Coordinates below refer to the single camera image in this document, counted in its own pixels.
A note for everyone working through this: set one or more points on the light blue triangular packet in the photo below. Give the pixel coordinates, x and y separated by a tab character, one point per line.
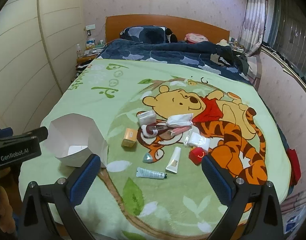
148	158

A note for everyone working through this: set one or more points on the red cloth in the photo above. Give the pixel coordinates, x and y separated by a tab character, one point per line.
294	165

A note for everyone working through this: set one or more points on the blue white printed bag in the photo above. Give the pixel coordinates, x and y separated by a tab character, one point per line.
295	220

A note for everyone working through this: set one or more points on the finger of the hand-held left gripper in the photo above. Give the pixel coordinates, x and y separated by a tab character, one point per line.
40	133

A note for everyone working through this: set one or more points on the white paper bag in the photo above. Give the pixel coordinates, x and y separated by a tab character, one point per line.
67	132

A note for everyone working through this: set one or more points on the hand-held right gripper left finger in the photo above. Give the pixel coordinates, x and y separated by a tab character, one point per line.
85	177

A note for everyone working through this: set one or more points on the cream wardrobe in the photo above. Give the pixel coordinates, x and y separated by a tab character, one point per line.
30	42

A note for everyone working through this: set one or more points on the orange wooden headboard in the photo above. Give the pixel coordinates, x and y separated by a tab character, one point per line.
168	22

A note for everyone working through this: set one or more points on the red hair clip white fur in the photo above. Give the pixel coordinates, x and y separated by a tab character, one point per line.
151	130

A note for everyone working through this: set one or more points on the small red box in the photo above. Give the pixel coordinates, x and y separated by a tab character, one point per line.
198	156

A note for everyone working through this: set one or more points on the orange cardboard box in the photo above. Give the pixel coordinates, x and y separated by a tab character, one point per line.
129	137

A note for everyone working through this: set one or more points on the clear bag white contents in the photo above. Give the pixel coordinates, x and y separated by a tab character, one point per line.
198	140

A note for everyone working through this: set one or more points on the pink plush toy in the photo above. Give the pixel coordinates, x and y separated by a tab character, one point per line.
195	37

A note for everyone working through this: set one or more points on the light blue tube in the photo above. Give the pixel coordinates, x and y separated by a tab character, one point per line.
150	173

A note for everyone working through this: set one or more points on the clear plastic bottle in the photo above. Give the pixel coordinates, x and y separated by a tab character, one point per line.
79	51

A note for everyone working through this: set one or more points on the white wall socket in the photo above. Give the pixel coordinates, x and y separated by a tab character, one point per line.
90	27

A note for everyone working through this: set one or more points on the wooden nightstand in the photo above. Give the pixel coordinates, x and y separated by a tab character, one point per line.
85	60

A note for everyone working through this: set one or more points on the white cloth pouch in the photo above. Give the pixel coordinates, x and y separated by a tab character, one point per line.
179	120

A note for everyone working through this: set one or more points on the black white plush toy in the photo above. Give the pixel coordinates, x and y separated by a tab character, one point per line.
171	36

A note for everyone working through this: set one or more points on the clear white plastic box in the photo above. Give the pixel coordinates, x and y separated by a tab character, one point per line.
146	117

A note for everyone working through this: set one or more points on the green printed blanket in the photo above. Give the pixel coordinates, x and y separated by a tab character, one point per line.
92	97

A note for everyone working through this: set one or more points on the patterned curtain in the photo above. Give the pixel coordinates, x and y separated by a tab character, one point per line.
255	17

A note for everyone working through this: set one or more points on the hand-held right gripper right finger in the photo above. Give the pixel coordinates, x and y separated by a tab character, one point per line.
215	180

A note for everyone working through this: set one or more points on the dark blue patterned pillow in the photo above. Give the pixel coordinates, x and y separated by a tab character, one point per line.
143	33

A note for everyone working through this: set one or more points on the pile of dark clothes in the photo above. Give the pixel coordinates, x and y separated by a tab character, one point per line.
228	55

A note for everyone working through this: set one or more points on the window with bars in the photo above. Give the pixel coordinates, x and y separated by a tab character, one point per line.
293	30

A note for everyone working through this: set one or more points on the white cream tube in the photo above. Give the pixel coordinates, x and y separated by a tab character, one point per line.
174	160

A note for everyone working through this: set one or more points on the dark blue patterned quilt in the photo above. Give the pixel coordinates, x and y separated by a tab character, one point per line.
153	50

